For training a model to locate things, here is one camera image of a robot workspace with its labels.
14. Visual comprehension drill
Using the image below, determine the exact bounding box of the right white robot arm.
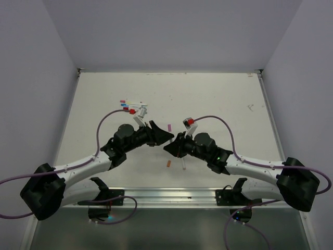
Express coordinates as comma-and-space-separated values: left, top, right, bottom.
164, 133, 319, 212

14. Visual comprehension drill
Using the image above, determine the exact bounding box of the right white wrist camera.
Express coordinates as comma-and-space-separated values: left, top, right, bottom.
183, 117, 198, 138

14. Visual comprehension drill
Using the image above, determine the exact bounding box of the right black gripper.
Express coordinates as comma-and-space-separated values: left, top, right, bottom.
163, 130, 209, 162

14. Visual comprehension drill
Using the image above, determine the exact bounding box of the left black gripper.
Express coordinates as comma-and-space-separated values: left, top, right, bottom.
123, 120, 173, 153

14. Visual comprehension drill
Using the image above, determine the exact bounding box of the aluminium mounting rail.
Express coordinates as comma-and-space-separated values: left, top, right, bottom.
60, 183, 284, 208

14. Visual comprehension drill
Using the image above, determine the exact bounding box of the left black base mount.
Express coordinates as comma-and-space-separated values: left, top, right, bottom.
77, 177, 125, 224

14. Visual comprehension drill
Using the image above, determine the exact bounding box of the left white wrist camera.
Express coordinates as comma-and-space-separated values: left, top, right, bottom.
133, 106, 147, 127

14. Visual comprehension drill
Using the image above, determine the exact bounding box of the pink capped white pen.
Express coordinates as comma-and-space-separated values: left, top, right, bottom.
120, 99, 143, 105

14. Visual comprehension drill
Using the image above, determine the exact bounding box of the light blue capped pen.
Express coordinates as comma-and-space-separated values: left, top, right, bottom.
123, 106, 141, 110

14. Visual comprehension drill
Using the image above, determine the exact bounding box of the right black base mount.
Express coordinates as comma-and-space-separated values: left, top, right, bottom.
215, 178, 262, 223

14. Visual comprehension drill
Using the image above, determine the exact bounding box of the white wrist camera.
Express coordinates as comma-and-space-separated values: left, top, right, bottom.
133, 106, 147, 127
183, 117, 198, 138

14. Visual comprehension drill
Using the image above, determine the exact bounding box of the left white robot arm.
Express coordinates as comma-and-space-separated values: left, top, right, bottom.
20, 121, 174, 220

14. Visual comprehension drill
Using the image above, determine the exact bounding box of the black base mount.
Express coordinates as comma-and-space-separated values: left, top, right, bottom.
215, 178, 262, 223
77, 177, 125, 224

